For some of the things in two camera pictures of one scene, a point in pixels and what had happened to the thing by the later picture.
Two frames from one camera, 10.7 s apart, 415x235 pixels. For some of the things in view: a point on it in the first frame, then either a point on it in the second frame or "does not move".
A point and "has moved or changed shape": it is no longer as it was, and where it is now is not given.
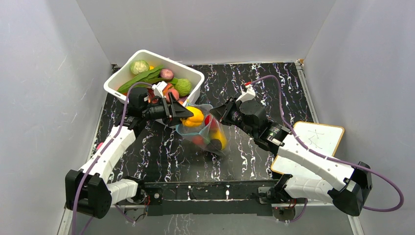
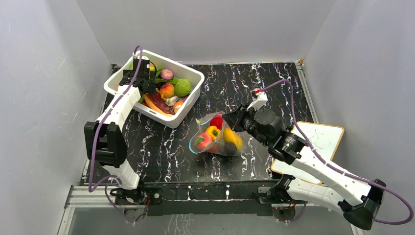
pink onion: (166, 74) does not move
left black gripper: (178, 112) -> (151, 80)
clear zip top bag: (204, 129) has moved or changed shape
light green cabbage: (183, 87) does not move
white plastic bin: (180, 71) does not move
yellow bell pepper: (196, 120) -> (213, 132)
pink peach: (166, 90) -> (202, 141)
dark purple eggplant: (215, 145) -> (230, 148)
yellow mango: (216, 134) -> (230, 135)
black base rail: (232, 198) does not move
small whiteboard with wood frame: (323, 139) does not move
